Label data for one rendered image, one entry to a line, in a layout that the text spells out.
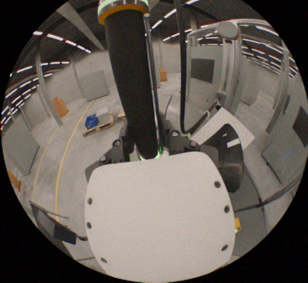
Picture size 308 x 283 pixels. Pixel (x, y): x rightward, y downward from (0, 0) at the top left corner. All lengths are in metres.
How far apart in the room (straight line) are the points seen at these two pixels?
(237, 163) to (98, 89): 7.38
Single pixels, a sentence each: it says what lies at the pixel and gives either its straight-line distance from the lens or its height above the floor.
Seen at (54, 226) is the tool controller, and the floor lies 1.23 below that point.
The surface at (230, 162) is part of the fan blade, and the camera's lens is 0.21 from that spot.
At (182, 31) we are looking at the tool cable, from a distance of 0.16.
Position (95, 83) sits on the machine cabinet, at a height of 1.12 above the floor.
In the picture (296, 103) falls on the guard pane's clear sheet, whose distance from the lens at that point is 0.71.
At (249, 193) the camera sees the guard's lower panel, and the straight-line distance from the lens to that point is 1.00.
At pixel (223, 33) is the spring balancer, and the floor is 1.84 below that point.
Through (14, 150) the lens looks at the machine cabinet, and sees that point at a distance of 6.10.
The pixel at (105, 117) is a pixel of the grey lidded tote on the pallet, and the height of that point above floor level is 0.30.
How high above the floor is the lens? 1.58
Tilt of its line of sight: 40 degrees down
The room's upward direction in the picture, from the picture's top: 7 degrees counter-clockwise
